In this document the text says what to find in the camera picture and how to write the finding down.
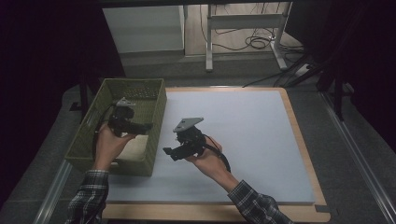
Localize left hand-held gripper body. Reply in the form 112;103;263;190
108;97;136;137

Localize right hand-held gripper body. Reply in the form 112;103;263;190
173;117;206;158

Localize green woven basket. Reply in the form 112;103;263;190
64;77;168;177

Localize cream cloth with orange spot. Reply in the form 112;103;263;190
118;133;149;162

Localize person's right hand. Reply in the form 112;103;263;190
186;138;232;185

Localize person's left hand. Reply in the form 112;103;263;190
92;123;137;172

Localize black stand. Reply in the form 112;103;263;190
317;62;353;122
69;71;92;122

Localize white table mat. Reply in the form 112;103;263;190
104;90;316;204

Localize white cabinet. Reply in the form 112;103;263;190
102;5;185;54

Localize dark curtain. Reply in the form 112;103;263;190
286;0;396;150
0;0;125;206

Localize white power strip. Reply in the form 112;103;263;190
293;63;312;77

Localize black tape patch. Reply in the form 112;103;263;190
314;204;332;214

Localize left hand-held gripper cable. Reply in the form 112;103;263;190
92;104;116;160

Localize hand-held gripper cable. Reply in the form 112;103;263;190
92;104;116;160
202;133;232;173

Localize right hand-held gripper cable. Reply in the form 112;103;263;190
202;133;232;173

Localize metal floor rail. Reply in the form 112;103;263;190
320;91;396;223
32;160;74;224

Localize black floor cables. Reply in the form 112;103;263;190
199;3;304;54

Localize white desk frame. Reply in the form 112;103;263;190
205;2;292;73

